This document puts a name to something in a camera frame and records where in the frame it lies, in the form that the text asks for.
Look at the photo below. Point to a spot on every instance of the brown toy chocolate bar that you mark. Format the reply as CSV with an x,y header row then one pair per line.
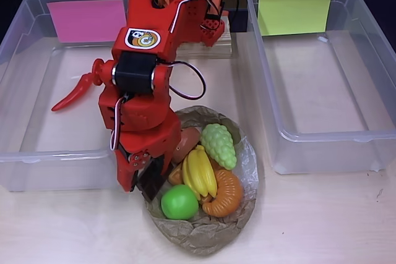
x,y
151,183

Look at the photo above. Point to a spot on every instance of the orange clamp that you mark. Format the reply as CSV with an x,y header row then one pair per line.
x,y
216,1

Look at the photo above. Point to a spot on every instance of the crumpled brown paper bag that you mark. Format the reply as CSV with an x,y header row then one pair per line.
x,y
198,236

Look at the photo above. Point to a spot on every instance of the small white tape piece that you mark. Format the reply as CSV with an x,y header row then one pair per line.
x,y
323,39

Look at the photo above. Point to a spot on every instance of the orange toy waffle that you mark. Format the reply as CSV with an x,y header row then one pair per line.
x,y
176,177

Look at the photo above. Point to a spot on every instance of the light green toy grapes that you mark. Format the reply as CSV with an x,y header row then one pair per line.
x,y
218,145

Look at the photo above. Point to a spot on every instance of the green toy apple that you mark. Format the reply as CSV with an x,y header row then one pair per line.
x,y
179,202

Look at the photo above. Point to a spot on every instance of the red toy chili pepper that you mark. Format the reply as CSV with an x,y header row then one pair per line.
x,y
75,92

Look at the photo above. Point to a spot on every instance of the red robot arm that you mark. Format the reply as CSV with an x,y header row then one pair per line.
x,y
148,23

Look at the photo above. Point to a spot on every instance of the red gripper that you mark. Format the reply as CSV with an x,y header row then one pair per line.
x,y
145,145

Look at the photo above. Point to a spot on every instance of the pink paper sheet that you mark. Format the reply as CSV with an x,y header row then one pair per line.
x,y
86,19

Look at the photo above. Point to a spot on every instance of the yellow-green paper sheet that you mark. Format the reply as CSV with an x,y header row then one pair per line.
x,y
294,13

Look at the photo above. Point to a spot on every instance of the clear plastic bin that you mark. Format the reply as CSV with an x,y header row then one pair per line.
x,y
325,106
46,128

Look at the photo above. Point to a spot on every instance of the brown toy donut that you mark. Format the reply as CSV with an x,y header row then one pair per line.
x,y
188,143

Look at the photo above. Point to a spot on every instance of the wooden base block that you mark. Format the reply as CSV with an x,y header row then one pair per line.
x,y
210,50

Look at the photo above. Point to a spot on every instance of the orange toy croissant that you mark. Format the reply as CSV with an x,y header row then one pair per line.
x,y
227,197

